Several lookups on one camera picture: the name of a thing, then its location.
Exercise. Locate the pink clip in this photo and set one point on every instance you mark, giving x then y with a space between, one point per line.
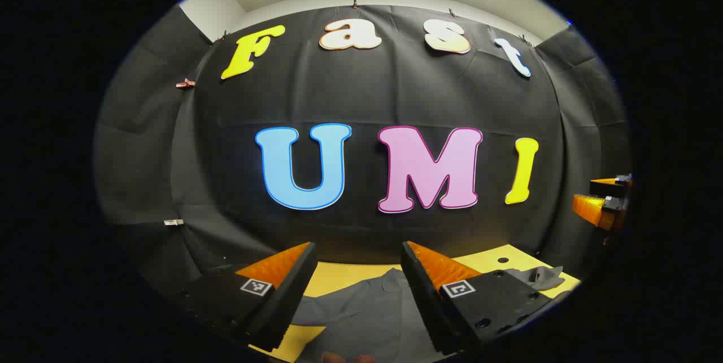
185 83

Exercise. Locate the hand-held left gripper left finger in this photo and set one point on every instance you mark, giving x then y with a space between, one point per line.
285 301

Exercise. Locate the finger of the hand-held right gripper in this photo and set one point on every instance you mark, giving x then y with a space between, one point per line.
599 210
613 188

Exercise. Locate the grey collared shirt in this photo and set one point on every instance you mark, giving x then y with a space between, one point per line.
361 309

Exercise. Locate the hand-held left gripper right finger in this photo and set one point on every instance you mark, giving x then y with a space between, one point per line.
426 301

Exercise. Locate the black backdrop cloth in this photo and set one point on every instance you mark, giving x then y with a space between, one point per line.
361 92

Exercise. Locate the white clip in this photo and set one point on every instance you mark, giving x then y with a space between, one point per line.
173 222

